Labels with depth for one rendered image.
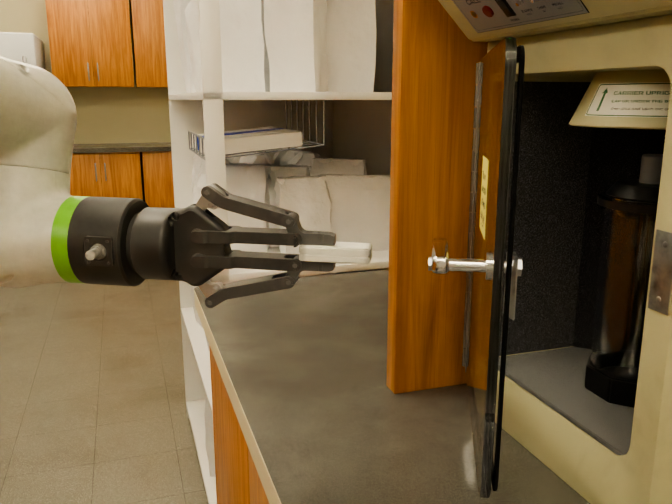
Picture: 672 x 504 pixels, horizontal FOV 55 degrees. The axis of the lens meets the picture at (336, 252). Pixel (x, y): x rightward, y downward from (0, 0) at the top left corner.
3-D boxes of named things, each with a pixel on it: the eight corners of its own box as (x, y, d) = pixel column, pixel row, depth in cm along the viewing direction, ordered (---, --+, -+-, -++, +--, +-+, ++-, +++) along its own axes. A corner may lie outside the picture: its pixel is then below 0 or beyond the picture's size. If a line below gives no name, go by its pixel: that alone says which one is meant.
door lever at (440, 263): (482, 258, 66) (483, 233, 65) (490, 284, 57) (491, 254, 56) (428, 257, 66) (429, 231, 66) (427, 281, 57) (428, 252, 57)
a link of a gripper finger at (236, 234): (202, 237, 69) (202, 224, 69) (307, 239, 67) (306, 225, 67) (189, 245, 65) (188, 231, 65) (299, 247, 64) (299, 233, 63)
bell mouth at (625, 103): (661, 122, 78) (666, 74, 77) (805, 128, 62) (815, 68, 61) (534, 124, 73) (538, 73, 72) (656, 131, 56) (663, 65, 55)
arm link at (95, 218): (112, 189, 73) (117, 269, 75) (53, 206, 62) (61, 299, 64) (164, 191, 72) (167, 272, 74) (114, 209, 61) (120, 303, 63)
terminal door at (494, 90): (471, 370, 87) (487, 58, 78) (489, 508, 58) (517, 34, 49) (465, 369, 87) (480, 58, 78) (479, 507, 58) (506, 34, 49)
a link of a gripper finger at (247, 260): (190, 253, 65) (190, 267, 66) (299, 262, 64) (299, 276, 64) (203, 245, 69) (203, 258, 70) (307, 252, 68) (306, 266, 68)
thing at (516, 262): (516, 313, 59) (520, 252, 58) (519, 321, 57) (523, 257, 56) (494, 312, 59) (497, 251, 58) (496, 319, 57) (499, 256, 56)
